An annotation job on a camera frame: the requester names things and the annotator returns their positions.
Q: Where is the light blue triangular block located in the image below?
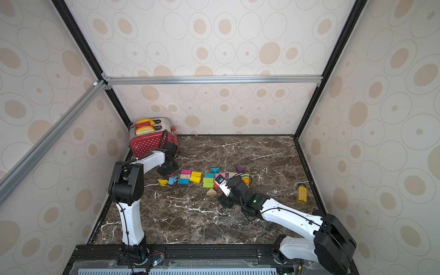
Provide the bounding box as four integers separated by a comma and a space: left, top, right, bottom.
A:
168, 176, 177, 185

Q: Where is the yellow triangular block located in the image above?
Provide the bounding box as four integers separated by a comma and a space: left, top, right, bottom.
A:
158, 179, 168, 186

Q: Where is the purple triangular block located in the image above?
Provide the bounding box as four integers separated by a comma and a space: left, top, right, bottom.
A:
236, 166, 246, 174

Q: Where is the yellow rectangular block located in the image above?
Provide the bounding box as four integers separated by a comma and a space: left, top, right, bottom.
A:
191, 171, 202, 178
190, 176, 201, 183

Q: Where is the natural wood triangular block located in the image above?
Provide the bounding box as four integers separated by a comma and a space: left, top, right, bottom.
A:
206, 189, 217, 196

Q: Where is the teal triangular block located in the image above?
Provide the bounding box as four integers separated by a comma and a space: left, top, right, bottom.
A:
210, 167, 220, 174

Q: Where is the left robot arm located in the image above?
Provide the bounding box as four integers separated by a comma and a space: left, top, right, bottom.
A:
108, 149, 179, 261

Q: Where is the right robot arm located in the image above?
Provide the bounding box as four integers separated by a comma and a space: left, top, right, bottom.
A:
214, 175, 357, 275

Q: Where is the red polka dot toy toaster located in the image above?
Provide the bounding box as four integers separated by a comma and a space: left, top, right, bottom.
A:
129, 118, 180, 158

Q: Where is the toy bread slice front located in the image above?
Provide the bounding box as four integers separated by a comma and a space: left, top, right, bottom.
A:
135, 126, 156, 136

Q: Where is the toy bread slice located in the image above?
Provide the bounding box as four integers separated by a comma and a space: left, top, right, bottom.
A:
135, 119, 162, 129
135, 126, 156, 136

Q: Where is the toy bread slice rear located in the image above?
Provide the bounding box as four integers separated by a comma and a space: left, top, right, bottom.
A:
135, 119, 162, 129

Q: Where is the yellow toy bottle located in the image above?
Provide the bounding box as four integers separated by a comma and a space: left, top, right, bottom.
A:
296, 183, 307, 205

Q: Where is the black lid wooden jar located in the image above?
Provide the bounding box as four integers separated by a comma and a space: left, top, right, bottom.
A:
312, 209, 325, 217

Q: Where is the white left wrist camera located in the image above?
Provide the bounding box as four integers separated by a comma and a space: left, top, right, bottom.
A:
163, 142, 179, 159

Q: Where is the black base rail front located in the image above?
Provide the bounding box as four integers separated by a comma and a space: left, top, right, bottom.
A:
63, 244, 329, 275

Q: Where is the silver aluminium rail back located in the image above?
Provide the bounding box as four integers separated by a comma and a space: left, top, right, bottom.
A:
105, 74, 323, 85

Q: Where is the silver aluminium rail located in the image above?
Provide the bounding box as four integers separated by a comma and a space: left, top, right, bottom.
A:
1, 80, 105, 203
105, 74, 323, 85

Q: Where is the silver aluminium rail left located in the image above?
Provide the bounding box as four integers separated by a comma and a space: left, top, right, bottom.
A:
1, 80, 105, 203

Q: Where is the black corner frame post left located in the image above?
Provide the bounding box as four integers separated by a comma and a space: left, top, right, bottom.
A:
50, 0, 131, 129

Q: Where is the black corner frame post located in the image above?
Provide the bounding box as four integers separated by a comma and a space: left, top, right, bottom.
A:
294, 0, 367, 141
50, 0, 131, 129

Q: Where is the black corner frame post right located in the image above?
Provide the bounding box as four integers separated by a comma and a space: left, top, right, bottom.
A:
294, 0, 367, 141

